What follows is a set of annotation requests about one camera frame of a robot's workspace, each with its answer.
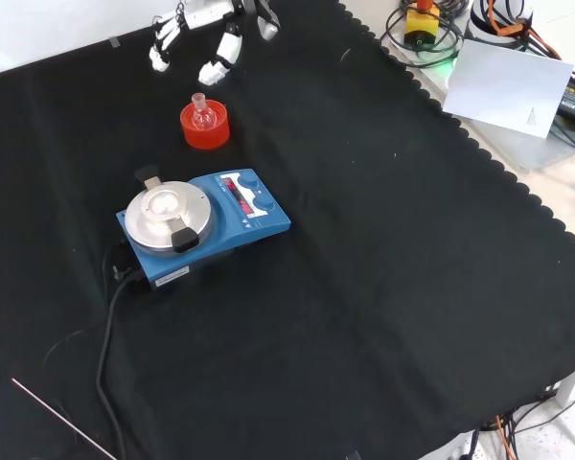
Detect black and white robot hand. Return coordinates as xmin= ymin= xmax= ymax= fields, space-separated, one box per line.
xmin=148 ymin=0 xmax=282 ymax=87

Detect clear glass round-bottom flask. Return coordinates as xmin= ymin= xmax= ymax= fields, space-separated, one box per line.
xmin=191 ymin=92 xmax=218 ymax=132

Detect orange stepped flask stand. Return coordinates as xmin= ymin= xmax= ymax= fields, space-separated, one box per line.
xmin=179 ymin=99 xmax=231 ymax=151

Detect blue base heater steel plate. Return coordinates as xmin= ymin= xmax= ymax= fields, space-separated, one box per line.
xmin=115 ymin=164 xmax=292 ymax=292

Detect yellow stop button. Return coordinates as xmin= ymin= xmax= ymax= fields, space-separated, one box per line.
xmin=402 ymin=0 xmax=443 ymax=50

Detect black bench cloth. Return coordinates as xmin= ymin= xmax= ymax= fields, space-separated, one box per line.
xmin=0 ymin=0 xmax=575 ymax=460

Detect pale board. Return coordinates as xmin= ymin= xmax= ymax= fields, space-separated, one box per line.
xmin=442 ymin=38 xmax=575 ymax=140

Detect thin long rod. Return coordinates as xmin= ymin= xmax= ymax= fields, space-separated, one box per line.
xmin=11 ymin=378 xmax=119 ymax=460

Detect white table leg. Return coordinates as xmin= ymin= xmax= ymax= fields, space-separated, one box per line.
xmin=554 ymin=362 xmax=575 ymax=409

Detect black coiled cables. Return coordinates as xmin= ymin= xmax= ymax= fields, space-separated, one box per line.
xmin=385 ymin=0 xmax=467 ymax=67

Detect thick black power cable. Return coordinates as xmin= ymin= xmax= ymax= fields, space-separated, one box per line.
xmin=95 ymin=267 xmax=148 ymax=460

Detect orange floor cable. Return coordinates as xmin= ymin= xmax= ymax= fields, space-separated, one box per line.
xmin=493 ymin=415 xmax=517 ymax=460

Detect black floor cables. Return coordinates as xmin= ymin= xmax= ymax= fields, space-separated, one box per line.
xmin=478 ymin=382 xmax=575 ymax=460

